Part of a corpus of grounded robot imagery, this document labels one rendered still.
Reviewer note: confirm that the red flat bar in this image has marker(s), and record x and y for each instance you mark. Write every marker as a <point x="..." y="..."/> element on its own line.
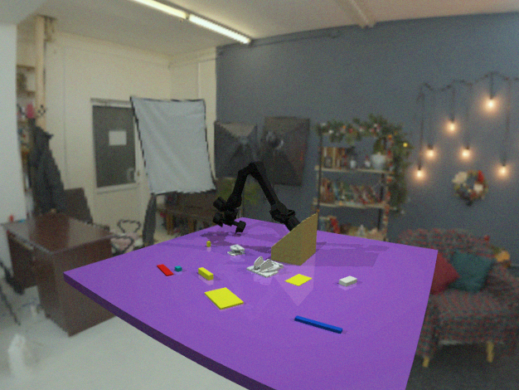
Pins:
<point x="165" y="270"/>

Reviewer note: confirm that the blue long thin bar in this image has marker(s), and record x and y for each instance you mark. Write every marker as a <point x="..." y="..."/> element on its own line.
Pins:
<point x="318" y="324"/>

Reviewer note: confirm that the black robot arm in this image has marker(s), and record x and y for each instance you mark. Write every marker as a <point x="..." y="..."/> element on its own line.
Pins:
<point x="278" y="211"/>

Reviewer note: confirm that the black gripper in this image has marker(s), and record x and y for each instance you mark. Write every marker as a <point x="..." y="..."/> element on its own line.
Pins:
<point x="219" y="220"/>

